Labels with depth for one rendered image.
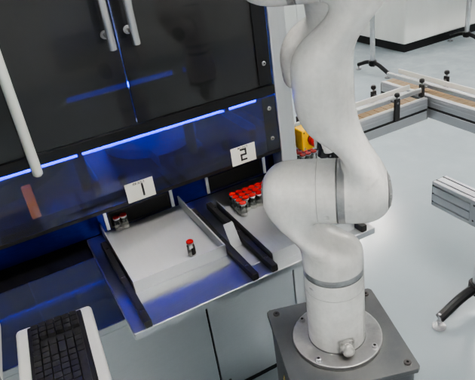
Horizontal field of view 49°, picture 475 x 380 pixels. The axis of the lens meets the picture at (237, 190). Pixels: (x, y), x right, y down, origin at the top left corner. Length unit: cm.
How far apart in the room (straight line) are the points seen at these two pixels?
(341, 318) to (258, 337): 100
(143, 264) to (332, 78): 84
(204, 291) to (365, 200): 56
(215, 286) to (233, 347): 71
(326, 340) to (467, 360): 131
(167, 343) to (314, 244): 99
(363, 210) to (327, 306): 23
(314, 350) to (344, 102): 55
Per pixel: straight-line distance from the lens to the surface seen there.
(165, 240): 154
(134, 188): 153
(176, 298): 132
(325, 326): 110
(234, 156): 162
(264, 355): 214
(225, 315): 191
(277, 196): 93
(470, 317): 256
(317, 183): 92
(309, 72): 82
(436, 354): 238
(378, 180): 91
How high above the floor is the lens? 171
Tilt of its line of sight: 29 degrees down
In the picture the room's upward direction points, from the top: 9 degrees counter-clockwise
